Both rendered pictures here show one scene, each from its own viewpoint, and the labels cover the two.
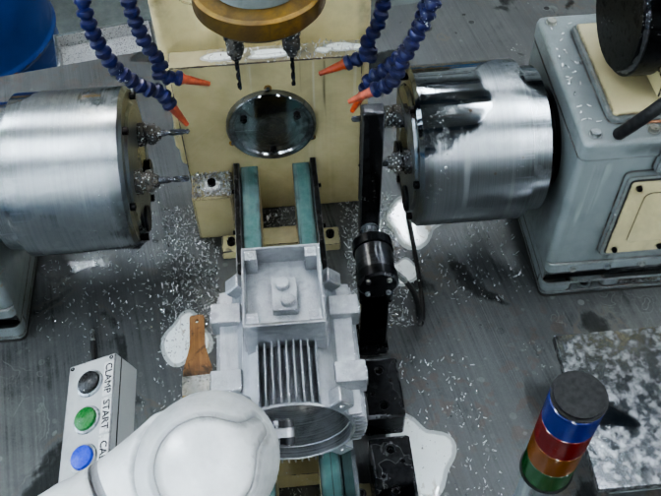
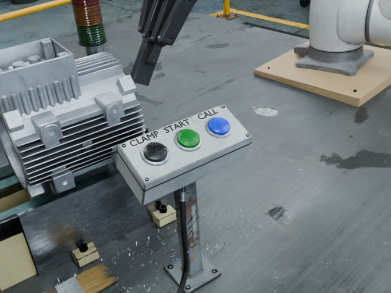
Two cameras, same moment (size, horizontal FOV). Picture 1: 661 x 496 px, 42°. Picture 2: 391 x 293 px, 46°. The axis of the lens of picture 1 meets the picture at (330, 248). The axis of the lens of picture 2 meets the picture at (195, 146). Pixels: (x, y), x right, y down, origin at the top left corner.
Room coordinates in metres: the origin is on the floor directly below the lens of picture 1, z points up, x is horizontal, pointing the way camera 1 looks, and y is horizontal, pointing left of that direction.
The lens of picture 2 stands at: (0.71, 0.76, 1.38)
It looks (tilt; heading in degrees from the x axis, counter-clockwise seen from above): 33 degrees down; 242
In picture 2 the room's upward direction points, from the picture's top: 4 degrees counter-clockwise
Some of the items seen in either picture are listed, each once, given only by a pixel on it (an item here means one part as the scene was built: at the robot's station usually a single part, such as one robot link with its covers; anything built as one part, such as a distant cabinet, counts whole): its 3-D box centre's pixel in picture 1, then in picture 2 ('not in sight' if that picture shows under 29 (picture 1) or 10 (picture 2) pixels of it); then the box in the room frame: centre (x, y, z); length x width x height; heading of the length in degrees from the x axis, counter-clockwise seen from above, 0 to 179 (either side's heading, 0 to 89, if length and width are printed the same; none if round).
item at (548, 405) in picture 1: (573, 407); not in sight; (0.42, -0.25, 1.19); 0.06 x 0.06 x 0.04
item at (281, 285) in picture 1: (283, 299); (29, 77); (0.62, 0.06, 1.11); 0.12 x 0.11 x 0.07; 4
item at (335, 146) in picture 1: (270, 118); not in sight; (1.09, 0.10, 0.97); 0.30 x 0.11 x 0.34; 95
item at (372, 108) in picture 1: (370, 175); not in sight; (0.82, -0.06, 1.12); 0.04 x 0.03 x 0.26; 5
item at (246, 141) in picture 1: (270, 127); not in sight; (1.03, 0.09, 1.02); 0.15 x 0.02 x 0.15; 95
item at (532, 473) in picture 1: (549, 461); (91, 32); (0.42, -0.25, 1.05); 0.06 x 0.06 x 0.04
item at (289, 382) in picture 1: (288, 364); (67, 122); (0.58, 0.06, 1.02); 0.20 x 0.19 x 0.19; 4
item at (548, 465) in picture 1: (557, 444); (87, 12); (0.42, -0.25, 1.10); 0.06 x 0.06 x 0.04
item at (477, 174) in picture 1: (483, 141); not in sight; (0.96, -0.24, 1.04); 0.41 x 0.25 x 0.25; 95
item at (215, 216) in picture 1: (214, 203); not in sight; (1.00, 0.20, 0.86); 0.07 x 0.06 x 0.12; 95
